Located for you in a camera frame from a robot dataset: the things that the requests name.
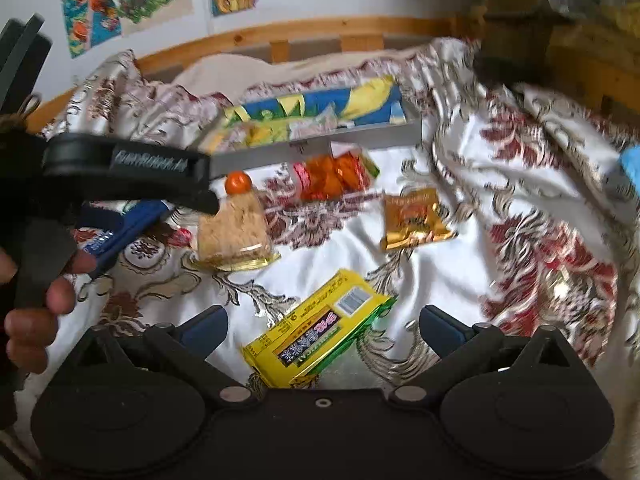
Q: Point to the wooden cabinet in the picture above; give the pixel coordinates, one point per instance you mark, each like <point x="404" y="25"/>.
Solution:
<point x="595" y="70"/>

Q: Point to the small orange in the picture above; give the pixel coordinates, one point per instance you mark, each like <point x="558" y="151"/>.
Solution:
<point x="237" y="183"/>

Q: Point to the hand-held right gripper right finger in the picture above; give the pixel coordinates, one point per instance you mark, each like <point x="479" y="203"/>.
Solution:
<point x="441" y="331"/>

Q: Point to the yellow snack packet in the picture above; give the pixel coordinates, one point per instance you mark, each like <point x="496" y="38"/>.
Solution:
<point x="312" y="335"/>

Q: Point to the beige pillow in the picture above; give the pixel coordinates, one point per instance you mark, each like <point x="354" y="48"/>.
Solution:
<point x="280" y="72"/>

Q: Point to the wooden bed headboard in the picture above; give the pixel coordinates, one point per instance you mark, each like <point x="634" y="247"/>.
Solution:
<point x="310" y="32"/>

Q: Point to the clear packet with brown figure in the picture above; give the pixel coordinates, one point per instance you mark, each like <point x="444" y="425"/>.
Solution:
<point x="414" y="217"/>

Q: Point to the dark grey panel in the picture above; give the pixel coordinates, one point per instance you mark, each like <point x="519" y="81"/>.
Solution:
<point x="20" y="65"/>

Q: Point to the floral satin blanket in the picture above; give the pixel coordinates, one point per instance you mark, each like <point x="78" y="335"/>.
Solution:
<point x="500" y="200"/>

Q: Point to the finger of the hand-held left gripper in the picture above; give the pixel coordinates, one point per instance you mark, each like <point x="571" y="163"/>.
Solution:
<point x="200" y="201"/>

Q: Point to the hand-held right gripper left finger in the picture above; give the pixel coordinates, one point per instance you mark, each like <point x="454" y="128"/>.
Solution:
<point x="204" y="331"/>

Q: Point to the tan rice cracker packet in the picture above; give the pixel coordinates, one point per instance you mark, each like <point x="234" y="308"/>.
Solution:
<point x="232" y="232"/>

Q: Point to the dark blue sachet pack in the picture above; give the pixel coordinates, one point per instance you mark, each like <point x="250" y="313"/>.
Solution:
<point x="135" y="226"/>

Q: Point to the clear packet of orange candies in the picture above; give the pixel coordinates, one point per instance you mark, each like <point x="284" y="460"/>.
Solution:
<point x="332" y="172"/>

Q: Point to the person's left hand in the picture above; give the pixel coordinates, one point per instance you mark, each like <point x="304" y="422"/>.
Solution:
<point x="30" y="327"/>

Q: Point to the dark hanging cloth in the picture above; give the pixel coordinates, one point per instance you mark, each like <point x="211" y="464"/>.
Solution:
<point x="515" y="25"/>

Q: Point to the light blue object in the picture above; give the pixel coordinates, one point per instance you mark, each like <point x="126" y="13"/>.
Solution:
<point x="631" y="170"/>

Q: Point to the cartoon figures wall poster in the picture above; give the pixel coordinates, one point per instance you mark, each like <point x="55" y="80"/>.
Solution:
<point x="100" y="5"/>

